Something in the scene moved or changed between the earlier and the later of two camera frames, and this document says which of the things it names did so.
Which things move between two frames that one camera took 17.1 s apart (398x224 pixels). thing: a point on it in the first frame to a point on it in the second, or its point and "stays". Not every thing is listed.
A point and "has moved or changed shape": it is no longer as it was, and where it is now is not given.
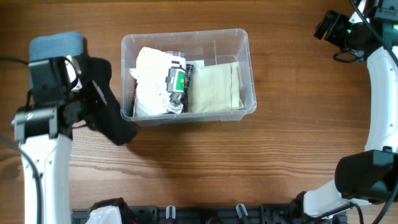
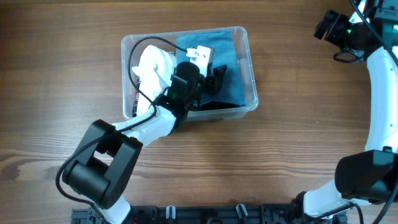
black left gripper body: [87, 99] to [206, 84]
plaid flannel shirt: [189, 68] has moved or changed shape
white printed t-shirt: [160, 83] stays
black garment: [112, 119] to [212, 104]
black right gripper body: [341, 33] stays
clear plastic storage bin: [187, 76] stays
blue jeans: [54, 45] to [231, 94]
